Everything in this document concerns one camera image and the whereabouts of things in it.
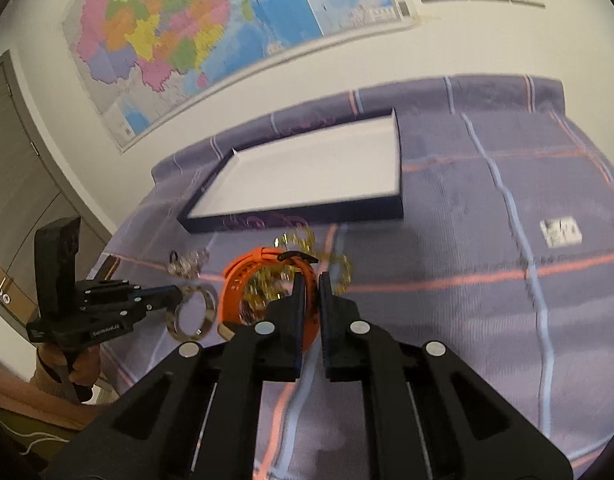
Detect orange smart watch band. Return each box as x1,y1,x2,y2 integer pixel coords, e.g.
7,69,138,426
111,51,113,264
217,247,319,352

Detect gold chain necklace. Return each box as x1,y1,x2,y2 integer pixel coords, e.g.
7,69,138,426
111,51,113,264
239,226,355,323

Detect orange sleeved left forearm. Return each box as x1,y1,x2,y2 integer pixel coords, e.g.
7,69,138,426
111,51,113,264
0,368,114,430

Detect left hand on gripper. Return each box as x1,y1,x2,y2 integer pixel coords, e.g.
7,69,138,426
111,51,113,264
30,342,101,403

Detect grey brown wooden door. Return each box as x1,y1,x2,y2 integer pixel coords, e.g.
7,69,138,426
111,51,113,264
0,52,111,336

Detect black tray white lining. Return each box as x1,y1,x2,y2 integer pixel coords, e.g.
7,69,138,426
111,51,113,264
178,110,403,234

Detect purple plaid bed sheet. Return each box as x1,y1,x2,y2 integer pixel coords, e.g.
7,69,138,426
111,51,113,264
102,75,614,479

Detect white label tag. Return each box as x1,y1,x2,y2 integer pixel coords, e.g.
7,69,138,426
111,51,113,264
539,216,584,249

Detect silver door handle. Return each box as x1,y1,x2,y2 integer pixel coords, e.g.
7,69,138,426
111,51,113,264
0,276,11,306

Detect colourful wall map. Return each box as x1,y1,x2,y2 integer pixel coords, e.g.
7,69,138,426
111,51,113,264
62,0,403,150

